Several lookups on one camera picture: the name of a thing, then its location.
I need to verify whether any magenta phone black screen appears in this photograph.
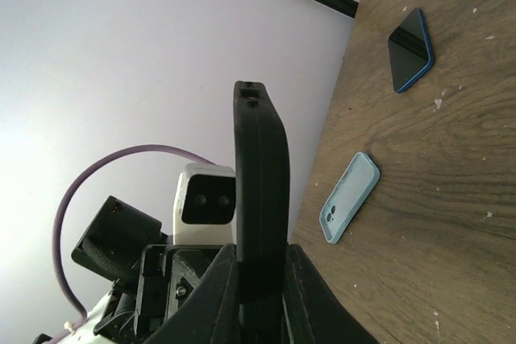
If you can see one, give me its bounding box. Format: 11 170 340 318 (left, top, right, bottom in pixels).
233 81 290 304

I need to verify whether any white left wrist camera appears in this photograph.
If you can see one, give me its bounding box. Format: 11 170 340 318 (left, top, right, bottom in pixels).
172 163 236 246

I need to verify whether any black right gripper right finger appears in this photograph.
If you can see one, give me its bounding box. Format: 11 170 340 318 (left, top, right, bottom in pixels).
282 244 377 344

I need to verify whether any light blue phone case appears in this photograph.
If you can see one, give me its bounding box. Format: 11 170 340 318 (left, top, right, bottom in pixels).
318 151 381 244

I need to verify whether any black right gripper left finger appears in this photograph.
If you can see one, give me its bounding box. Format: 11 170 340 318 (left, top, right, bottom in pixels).
145 244 242 343

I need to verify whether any blue phone black screen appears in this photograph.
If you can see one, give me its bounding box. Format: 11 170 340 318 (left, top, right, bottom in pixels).
388 8 435 93

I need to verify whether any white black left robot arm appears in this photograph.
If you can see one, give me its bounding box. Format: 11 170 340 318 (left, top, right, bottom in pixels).
35 191 238 343

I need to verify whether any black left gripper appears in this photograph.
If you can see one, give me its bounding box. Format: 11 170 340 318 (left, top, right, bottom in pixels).
93 244 222 343

